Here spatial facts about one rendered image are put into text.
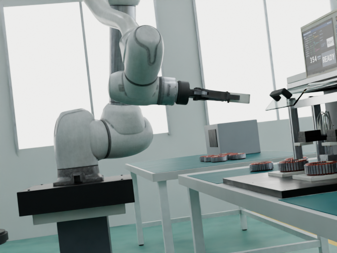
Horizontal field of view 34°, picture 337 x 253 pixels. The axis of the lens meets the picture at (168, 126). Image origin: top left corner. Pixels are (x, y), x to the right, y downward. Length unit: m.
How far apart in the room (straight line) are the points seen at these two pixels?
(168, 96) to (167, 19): 5.00
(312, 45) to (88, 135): 0.89
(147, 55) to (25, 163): 4.98
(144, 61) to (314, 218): 0.63
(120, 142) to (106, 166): 4.33
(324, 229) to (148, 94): 0.69
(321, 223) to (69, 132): 1.07
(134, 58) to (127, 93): 0.15
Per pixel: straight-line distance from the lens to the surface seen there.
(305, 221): 1.38
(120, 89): 1.68
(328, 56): 2.05
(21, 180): 6.47
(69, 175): 2.05
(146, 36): 1.55
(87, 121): 2.07
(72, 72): 6.48
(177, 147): 6.53
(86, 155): 2.05
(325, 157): 2.13
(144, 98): 1.69
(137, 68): 1.59
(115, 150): 2.13
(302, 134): 2.10
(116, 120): 2.12
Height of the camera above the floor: 0.96
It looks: 1 degrees up
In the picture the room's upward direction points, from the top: 7 degrees counter-clockwise
